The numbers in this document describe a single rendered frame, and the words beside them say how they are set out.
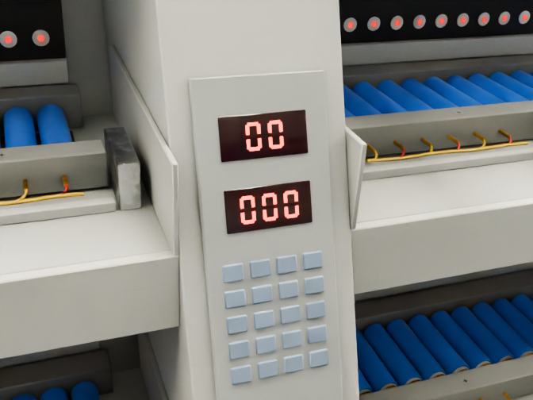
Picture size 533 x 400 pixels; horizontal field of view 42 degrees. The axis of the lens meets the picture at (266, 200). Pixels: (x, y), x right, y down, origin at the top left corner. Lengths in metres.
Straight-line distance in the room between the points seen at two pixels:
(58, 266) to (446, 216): 0.21
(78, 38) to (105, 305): 0.24
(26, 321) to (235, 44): 0.17
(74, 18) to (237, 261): 0.25
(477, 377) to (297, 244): 0.22
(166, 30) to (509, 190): 0.23
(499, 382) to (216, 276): 0.26
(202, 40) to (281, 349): 0.16
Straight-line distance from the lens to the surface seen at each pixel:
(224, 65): 0.34
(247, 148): 0.34
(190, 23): 0.34
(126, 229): 0.36
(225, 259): 0.34
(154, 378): 0.48
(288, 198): 0.35
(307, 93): 0.35
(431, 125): 0.47
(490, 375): 0.54
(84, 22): 0.53
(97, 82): 0.53
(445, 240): 0.41
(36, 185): 0.40
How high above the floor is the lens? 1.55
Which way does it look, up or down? 9 degrees down
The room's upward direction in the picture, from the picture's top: 4 degrees counter-clockwise
